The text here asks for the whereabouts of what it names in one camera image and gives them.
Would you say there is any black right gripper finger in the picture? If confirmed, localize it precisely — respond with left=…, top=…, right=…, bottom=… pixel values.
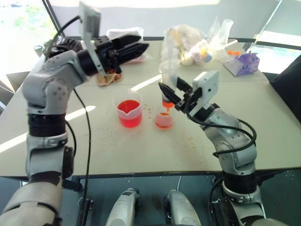
left=158, top=82, right=180, bottom=105
left=176, top=76, right=193, bottom=92

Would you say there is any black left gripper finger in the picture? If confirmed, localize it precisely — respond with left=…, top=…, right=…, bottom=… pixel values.
left=111, top=34, right=143, bottom=49
left=116, top=43, right=150, bottom=65

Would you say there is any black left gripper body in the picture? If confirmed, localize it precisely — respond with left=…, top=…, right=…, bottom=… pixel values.
left=94, top=35, right=123, bottom=74

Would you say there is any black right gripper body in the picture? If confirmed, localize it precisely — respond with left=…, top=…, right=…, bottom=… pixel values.
left=174, top=87, right=204, bottom=113

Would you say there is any small cup with red liquid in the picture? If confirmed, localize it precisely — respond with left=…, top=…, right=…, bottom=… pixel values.
left=153, top=105, right=175, bottom=129

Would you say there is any large beaker with red liquid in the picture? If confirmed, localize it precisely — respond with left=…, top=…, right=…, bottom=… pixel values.
left=114, top=89, right=143, bottom=129

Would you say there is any stained beige cloth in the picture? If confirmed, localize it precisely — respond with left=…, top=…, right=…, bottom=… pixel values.
left=95, top=70, right=124, bottom=88

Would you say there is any clear plastic bag with items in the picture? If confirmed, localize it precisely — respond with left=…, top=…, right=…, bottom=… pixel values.
left=163, top=24, right=213, bottom=68

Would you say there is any clear crumpled plastic bag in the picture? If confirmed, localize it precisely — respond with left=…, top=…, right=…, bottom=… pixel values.
left=208, top=16, right=236, bottom=64

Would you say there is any purple cardboard box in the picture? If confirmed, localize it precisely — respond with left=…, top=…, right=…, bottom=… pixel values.
left=223, top=52, right=261, bottom=77

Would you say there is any black chair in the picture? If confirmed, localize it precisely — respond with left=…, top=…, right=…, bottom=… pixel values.
left=269, top=53, right=301, bottom=96

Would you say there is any silver robot leg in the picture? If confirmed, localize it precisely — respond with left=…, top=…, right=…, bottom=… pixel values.
left=164, top=189, right=201, bottom=226
left=105, top=187, right=140, bottom=226

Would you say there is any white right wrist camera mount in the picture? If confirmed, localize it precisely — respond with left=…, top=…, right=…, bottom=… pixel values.
left=190, top=70, right=220, bottom=116

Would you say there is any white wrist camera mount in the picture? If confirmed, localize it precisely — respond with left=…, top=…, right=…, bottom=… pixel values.
left=190, top=70, right=220, bottom=116
left=78, top=0, right=107, bottom=78

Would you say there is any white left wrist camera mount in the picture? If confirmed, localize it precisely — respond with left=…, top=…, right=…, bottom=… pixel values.
left=78, top=0, right=107, bottom=78

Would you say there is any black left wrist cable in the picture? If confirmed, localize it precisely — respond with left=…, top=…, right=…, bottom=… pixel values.
left=44, top=15, right=83, bottom=60

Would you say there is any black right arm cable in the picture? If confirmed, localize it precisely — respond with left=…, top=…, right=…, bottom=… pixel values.
left=185, top=103, right=257, bottom=157

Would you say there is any long black hanging cable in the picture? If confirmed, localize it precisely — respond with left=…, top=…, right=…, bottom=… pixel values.
left=73, top=88, right=93, bottom=226

